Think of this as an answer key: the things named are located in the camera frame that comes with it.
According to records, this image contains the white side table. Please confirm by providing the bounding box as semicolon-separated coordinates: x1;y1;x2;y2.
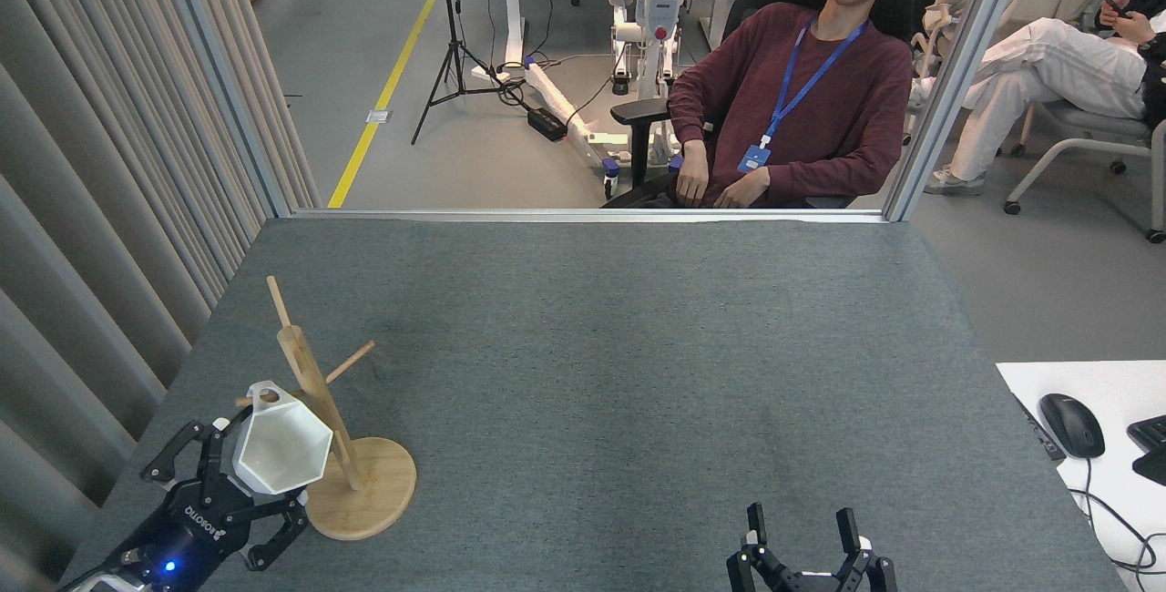
996;360;1166;592

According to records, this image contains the person's left hand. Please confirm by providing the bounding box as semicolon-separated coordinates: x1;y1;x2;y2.
715;168;772;209

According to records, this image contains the black floor cable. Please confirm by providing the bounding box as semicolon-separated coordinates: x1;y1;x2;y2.
496;77;547;119

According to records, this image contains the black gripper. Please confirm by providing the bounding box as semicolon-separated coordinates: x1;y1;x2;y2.
726;503;899;592
126;415;312;589

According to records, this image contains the black computer mouse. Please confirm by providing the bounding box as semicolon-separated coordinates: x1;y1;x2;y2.
1038;393;1106;460

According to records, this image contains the black mouse cable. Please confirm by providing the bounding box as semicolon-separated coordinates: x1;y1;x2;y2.
1066;457;1166;575

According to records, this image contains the silver rail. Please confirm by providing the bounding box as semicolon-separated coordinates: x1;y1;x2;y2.
291;208;889;225

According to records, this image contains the desk with white leg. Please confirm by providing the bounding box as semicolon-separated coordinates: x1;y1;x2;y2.
460;0;611;85

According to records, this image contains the wooden cup rack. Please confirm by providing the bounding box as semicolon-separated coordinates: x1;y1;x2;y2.
235;276;418;542

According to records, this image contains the grey chair on wheels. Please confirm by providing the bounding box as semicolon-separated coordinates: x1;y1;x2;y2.
1002;100;1166;244

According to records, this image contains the person's hand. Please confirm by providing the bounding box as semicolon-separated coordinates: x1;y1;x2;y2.
1100;2;1160;46

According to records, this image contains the grey curtain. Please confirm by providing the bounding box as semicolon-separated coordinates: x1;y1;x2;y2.
0;0;322;592

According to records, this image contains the person's right hand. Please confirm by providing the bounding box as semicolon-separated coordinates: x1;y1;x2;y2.
676;140;711;207

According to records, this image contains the black keyboard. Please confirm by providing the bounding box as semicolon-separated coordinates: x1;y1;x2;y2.
1127;414;1166;487

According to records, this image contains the blue lanyard with badge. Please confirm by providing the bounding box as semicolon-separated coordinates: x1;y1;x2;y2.
736;20;868;174

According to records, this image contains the black flat device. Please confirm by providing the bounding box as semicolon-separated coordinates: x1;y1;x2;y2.
1014;394;1067;463

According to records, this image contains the white hexagonal cup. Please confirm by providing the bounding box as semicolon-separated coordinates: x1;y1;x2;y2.
232;381;334;495

